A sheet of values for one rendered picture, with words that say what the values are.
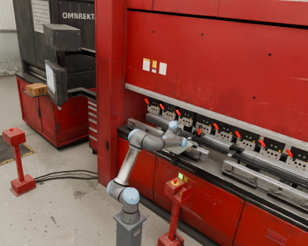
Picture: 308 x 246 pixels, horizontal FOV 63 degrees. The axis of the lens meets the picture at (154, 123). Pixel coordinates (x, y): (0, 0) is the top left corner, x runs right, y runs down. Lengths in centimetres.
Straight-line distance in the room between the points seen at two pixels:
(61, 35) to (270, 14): 171
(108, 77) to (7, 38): 609
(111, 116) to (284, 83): 175
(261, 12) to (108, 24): 139
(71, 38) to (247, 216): 223
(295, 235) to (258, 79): 122
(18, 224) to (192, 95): 225
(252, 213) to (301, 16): 153
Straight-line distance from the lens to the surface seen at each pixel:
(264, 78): 206
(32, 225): 315
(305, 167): 218
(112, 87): 275
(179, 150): 238
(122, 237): 204
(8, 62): 866
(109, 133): 296
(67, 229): 302
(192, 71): 230
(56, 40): 253
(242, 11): 208
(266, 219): 238
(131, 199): 181
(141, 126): 286
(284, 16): 200
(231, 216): 252
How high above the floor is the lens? 219
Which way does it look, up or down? 25 degrees down
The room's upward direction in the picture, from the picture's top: 5 degrees clockwise
